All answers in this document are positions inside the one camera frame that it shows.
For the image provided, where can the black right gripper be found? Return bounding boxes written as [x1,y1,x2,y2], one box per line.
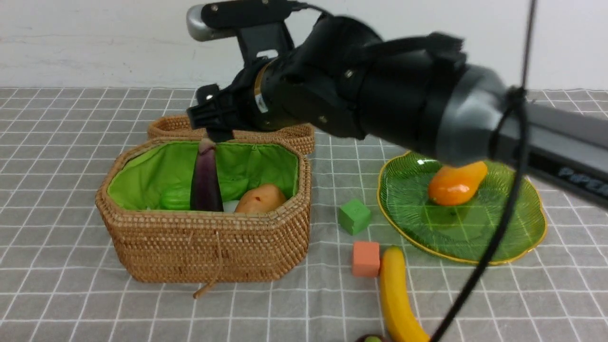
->
[186,58,266,143]

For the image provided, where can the orange mango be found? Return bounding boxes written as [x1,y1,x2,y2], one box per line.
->
[427,161,488,206]

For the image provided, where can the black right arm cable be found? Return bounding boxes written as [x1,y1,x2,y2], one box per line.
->
[285,0,540,342]

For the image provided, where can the dark mangosteen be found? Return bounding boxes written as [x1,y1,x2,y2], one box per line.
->
[356,334,387,342]

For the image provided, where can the green foam cube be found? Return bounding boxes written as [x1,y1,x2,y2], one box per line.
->
[337,199,372,236]

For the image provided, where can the yellow banana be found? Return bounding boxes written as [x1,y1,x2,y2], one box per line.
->
[379,246,430,342]

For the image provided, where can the white radish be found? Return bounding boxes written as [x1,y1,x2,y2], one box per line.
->
[222,200,240,213]

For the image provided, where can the brown potato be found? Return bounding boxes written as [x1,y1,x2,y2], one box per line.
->
[235,183,287,213]

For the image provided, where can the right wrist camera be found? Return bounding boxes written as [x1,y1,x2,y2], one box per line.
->
[185,0,295,68]

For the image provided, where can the green bitter gourd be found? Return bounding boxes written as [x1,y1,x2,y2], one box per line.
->
[159,185,191,211]

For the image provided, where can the green glass plate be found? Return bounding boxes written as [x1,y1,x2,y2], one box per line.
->
[377,152,548,266]

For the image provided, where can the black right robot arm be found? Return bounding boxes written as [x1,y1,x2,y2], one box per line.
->
[187,15,607,208]

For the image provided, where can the orange foam cube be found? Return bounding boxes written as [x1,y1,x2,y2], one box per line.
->
[351,241,380,278]

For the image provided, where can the purple eggplant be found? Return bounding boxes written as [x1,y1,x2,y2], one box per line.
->
[190,138,224,212]

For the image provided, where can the grey checkered tablecloth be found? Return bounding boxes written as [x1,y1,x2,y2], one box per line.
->
[0,88,608,342]

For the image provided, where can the woven wicker basket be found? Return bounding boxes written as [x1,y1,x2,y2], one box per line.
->
[95,115,315,290]

